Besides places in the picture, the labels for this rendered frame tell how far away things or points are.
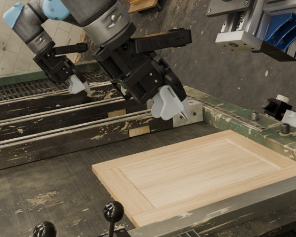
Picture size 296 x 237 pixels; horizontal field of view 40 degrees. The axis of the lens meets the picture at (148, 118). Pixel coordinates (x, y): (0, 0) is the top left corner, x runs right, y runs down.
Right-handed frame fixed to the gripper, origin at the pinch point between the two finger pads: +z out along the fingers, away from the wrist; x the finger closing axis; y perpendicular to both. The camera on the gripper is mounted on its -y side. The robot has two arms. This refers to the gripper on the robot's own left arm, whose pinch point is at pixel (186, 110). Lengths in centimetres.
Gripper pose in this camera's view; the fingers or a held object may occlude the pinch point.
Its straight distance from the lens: 77.6
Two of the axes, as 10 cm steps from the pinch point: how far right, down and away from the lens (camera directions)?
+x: 4.6, 1.2, -8.8
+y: -6.8, 6.9, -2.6
